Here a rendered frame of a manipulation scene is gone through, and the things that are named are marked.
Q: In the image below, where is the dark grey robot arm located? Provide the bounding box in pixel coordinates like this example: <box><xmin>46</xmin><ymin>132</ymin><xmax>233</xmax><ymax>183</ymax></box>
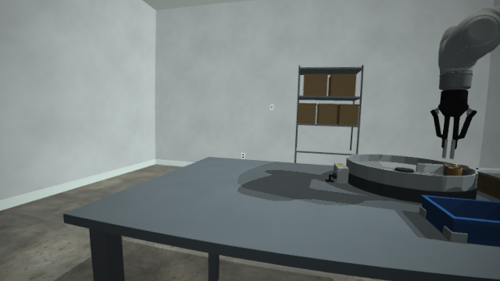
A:
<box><xmin>438</xmin><ymin>5</ymin><xmax>500</xmax><ymax>91</ymax></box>

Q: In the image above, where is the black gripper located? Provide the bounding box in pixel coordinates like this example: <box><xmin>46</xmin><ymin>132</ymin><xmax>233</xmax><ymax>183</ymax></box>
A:
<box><xmin>430</xmin><ymin>90</ymin><xmax>477</xmax><ymax>159</ymax></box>

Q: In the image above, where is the blue open crate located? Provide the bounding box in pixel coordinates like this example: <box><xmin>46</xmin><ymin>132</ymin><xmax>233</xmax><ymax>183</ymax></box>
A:
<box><xmin>419</xmin><ymin>195</ymin><xmax>500</xmax><ymax>247</ymax></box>

